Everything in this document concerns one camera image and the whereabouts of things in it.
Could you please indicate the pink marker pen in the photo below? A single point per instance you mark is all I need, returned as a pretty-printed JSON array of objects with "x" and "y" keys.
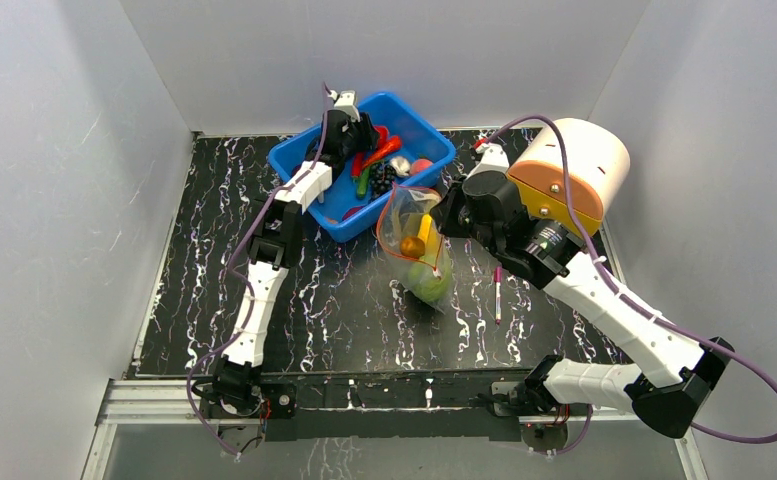
[{"x": 497, "y": 278}]

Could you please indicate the clear zip top bag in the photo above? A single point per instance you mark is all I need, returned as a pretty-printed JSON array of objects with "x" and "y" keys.
[{"x": 399, "y": 218}]

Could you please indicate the round drawer box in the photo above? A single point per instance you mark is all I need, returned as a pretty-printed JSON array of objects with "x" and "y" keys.
[{"x": 598, "y": 163}]

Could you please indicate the green toy cucumber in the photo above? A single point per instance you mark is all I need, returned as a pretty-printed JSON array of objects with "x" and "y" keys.
[{"x": 362, "y": 184}]

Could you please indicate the blue plastic bin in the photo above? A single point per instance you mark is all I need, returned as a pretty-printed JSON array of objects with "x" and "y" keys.
[{"x": 420, "y": 139}]

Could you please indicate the purple toy sweet potato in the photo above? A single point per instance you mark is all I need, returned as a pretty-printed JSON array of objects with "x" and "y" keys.
[{"x": 351, "y": 212}]

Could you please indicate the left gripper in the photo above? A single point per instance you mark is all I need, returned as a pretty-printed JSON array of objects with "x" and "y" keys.
[{"x": 365, "y": 129}]

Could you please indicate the white toy garlic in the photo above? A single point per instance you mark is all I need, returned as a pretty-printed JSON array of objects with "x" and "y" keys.
[{"x": 400, "y": 165}]

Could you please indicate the yellow toy mango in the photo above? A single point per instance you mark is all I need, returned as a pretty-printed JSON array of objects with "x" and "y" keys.
[{"x": 431, "y": 238}]

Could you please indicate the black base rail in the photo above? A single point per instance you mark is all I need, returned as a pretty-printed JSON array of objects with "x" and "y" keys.
[{"x": 486, "y": 403}]

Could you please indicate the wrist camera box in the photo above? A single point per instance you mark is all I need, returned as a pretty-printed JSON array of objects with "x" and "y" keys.
[
  {"x": 345, "y": 101},
  {"x": 491, "y": 157}
]

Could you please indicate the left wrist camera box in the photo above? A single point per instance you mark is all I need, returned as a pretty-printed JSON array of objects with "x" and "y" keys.
[{"x": 345, "y": 101}]

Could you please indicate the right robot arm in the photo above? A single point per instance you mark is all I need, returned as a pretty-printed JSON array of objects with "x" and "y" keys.
[{"x": 669, "y": 377}]

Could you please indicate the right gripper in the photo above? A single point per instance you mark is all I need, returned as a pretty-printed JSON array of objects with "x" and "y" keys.
[{"x": 448, "y": 211}]

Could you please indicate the brown toy potato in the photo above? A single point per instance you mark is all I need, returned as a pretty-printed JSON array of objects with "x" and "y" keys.
[{"x": 412, "y": 247}]

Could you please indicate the dark toy grapes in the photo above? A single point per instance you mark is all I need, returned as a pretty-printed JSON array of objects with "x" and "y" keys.
[{"x": 381, "y": 179}]

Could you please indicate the green toy cabbage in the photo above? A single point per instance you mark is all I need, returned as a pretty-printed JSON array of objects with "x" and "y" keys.
[{"x": 427, "y": 284}]

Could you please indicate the pink toy peach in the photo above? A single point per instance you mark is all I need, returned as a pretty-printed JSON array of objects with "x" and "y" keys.
[{"x": 418, "y": 166}]

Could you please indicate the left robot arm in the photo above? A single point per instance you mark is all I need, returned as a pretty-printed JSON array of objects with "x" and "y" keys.
[{"x": 272, "y": 245}]

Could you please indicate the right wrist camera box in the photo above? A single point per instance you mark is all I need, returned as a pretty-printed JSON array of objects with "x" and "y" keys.
[{"x": 491, "y": 157}]

